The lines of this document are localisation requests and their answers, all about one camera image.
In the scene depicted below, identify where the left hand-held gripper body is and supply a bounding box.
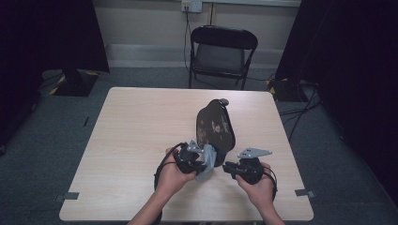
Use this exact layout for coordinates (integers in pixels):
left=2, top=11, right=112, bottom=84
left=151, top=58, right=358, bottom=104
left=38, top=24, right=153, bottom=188
left=173, top=139, right=207, bottom=175

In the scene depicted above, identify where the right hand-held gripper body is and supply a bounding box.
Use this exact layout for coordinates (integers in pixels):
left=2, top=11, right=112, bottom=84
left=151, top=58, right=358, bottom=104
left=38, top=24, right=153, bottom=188
left=235, top=146, right=273, bottom=185

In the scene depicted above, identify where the grey cloth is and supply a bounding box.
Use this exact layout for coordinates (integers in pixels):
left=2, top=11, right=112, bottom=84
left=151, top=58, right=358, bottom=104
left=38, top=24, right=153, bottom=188
left=195, top=143, right=218, bottom=182

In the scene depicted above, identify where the person's right hand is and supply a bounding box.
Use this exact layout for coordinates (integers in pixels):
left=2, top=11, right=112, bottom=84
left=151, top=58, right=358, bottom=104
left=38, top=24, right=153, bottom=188
left=234, top=161, right=277, bottom=213

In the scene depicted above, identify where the person's left hand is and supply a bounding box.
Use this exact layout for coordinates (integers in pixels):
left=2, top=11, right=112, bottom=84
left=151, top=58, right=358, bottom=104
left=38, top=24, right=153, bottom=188
left=154, top=148, right=198, bottom=202

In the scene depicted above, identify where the grey tape strip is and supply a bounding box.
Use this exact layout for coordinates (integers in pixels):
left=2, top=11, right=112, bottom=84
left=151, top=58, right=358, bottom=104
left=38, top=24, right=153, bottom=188
left=294, top=188, right=316, bottom=199
left=54, top=191, right=81, bottom=203

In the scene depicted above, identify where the black stand base striped tape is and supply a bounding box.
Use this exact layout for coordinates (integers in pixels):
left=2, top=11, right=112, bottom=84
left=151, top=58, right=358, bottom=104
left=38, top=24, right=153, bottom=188
left=267, top=78, right=311, bottom=103
left=48, top=68, right=100, bottom=98

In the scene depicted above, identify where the black folding chair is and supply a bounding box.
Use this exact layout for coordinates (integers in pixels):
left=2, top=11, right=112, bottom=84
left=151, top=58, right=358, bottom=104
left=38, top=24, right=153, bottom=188
left=188, top=24, right=260, bottom=91

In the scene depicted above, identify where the dark curtain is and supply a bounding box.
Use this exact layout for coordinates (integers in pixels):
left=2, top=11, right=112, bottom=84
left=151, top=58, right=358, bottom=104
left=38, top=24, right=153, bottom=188
left=0, top=0, right=110, bottom=148
left=274, top=0, right=398, bottom=200

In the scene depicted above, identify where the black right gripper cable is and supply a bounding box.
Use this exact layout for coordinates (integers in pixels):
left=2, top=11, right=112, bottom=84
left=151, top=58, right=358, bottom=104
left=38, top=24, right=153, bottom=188
left=263, top=165, right=279, bottom=202

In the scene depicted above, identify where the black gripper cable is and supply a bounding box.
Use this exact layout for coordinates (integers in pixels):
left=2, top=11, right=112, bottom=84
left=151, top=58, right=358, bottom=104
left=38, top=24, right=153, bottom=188
left=263, top=165, right=279, bottom=202
left=152, top=142, right=189, bottom=225

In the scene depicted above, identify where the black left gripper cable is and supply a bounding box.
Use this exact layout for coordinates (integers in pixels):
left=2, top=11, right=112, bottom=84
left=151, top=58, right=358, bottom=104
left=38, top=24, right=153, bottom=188
left=152, top=142, right=189, bottom=225

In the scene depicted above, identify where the black floor cable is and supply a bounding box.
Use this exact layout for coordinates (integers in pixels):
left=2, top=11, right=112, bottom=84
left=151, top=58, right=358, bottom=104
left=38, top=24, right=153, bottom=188
left=277, top=79, right=324, bottom=143

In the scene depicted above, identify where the black wall socket cable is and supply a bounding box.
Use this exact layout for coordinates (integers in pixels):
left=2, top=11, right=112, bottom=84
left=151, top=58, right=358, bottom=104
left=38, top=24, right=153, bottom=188
left=183, top=11, right=192, bottom=73

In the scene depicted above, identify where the white wall socket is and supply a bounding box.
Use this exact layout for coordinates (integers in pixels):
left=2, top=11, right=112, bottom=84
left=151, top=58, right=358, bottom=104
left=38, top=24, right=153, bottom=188
left=180, top=0, right=204, bottom=14

